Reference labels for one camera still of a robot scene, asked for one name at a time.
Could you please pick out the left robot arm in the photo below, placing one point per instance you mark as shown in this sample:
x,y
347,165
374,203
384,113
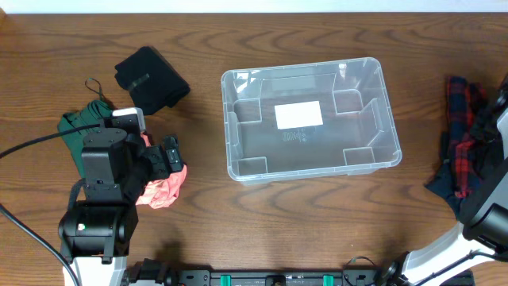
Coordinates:
x,y
102,215

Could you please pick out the dark navy garment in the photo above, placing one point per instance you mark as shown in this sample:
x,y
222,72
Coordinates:
x,y
495,165

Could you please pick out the black folded garment with tape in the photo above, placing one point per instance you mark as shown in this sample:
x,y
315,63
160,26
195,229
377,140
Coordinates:
x,y
150,80

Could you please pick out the pink garment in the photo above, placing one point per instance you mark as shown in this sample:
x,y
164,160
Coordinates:
x,y
163,193

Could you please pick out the red plaid flannel shirt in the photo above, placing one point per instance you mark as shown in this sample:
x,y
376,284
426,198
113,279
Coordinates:
x,y
466,103

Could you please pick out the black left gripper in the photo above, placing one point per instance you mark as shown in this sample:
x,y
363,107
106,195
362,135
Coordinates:
x,y
159,160

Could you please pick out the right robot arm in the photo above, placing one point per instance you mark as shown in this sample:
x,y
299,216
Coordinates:
x,y
479,236

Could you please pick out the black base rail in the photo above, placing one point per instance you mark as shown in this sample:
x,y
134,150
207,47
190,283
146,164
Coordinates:
x,y
150,272

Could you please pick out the clear plastic storage bin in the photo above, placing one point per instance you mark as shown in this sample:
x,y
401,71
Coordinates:
x,y
308,120

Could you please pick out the green folded garment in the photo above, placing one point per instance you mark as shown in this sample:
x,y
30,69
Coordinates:
x,y
87,116

